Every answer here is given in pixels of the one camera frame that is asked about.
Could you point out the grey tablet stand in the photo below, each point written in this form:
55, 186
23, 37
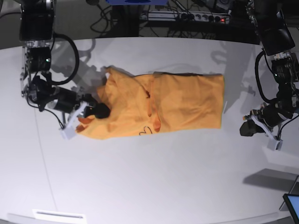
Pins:
294, 190

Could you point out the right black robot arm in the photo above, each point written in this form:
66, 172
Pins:
37, 86

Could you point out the tablet with blue screen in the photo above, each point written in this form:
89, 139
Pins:
292, 203

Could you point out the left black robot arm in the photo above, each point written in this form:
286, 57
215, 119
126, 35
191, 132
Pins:
277, 42

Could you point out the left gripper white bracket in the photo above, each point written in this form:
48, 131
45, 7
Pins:
264, 120

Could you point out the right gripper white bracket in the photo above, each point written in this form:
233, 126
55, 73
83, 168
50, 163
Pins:
75, 104

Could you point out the white flat label strip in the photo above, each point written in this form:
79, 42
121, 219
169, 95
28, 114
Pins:
58, 214

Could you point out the black table frame post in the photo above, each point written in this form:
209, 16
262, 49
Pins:
127, 20

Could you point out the white power strip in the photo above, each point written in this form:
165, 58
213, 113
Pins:
198, 16

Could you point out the orange T-shirt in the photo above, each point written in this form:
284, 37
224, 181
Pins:
156, 103

